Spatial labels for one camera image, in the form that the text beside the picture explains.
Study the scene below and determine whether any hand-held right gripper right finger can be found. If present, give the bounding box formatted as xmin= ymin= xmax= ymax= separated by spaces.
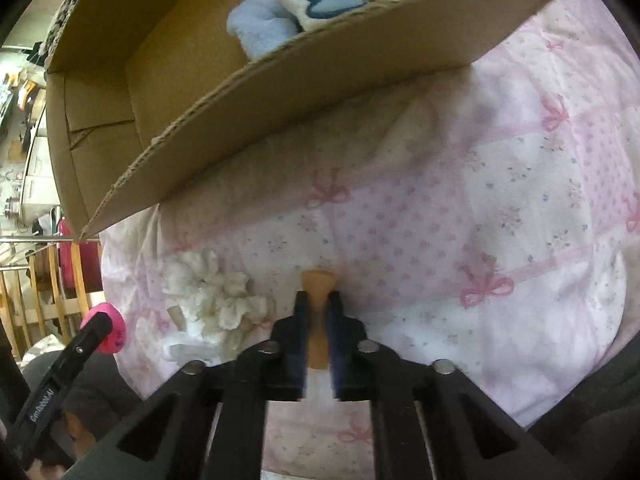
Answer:
xmin=328 ymin=291 xmax=566 ymax=480

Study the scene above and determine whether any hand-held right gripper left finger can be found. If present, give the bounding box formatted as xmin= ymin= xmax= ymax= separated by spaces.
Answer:
xmin=65 ymin=291 xmax=308 ymax=480

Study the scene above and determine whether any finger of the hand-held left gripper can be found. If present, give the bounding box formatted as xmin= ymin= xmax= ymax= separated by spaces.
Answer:
xmin=9 ymin=312 xmax=113 ymax=467

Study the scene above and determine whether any small tan wooden piece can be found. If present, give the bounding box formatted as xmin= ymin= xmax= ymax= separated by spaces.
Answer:
xmin=300 ymin=270 xmax=337 ymax=401

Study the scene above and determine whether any pink soft toy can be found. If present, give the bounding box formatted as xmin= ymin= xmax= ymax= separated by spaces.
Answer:
xmin=80 ymin=302 xmax=124 ymax=356

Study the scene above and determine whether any cardboard box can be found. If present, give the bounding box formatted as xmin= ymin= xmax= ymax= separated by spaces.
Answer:
xmin=44 ymin=0 xmax=567 ymax=241

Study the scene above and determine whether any dark grey cloth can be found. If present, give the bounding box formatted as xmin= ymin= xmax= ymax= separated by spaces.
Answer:
xmin=20 ymin=350 xmax=148 ymax=463
xmin=522 ymin=305 xmax=640 ymax=480

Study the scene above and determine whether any wooden railing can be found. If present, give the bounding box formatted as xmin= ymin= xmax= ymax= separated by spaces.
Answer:
xmin=0 ymin=240 xmax=103 ymax=356

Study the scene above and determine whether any red garment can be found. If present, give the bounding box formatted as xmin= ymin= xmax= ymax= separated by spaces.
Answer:
xmin=56 ymin=217 xmax=102 ymax=301

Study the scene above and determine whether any pink floral bed sheet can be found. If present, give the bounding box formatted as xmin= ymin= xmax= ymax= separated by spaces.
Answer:
xmin=99 ymin=0 xmax=640 ymax=480

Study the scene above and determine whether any cluttered white shelf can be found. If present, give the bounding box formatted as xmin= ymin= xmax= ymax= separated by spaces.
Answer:
xmin=0 ymin=45 xmax=61 ymax=233

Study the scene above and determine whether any light blue fluffy towel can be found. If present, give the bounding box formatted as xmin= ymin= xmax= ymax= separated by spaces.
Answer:
xmin=226 ymin=0 xmax=301 ymax=60

